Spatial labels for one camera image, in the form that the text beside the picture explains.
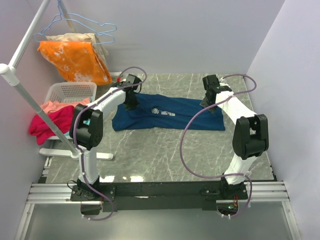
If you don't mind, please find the blue t-shirt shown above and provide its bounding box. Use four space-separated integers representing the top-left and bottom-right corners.
111 93 226 132

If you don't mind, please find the blue wire hanger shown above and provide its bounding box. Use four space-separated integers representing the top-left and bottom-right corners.
32 0 118 45
57 0 116 47

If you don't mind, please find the white clothes rack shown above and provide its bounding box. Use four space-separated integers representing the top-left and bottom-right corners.
0 0 123 161

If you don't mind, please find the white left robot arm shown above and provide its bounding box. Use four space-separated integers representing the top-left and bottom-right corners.
69 74 144 201

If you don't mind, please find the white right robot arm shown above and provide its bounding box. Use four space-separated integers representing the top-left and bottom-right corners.
200 74 269 200

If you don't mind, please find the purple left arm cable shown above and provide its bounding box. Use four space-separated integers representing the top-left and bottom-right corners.
73 65 148 221

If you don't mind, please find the teal garment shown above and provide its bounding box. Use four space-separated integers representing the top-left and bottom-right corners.
64 119 90 139

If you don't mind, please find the pink t-shirt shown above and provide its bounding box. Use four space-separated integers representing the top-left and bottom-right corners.
40 97 91 115

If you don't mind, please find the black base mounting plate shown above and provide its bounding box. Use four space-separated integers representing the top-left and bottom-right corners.
70 180 249 214

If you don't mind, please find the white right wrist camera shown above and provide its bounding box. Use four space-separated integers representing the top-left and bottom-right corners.
219 77 230 87

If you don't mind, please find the aluminium rail frame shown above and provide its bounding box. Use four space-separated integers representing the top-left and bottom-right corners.
14 180 301 240

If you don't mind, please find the white plastic laundry basket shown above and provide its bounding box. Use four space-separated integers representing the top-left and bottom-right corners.
44 82 97 103

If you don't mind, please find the orange patterned cloth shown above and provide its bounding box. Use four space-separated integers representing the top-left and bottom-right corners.
37 41 112 86

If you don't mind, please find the beige cloth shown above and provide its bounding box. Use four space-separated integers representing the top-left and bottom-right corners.
46 33 109 66

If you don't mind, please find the magenta t-shirt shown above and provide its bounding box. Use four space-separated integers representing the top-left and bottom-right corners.
28 105 76 146

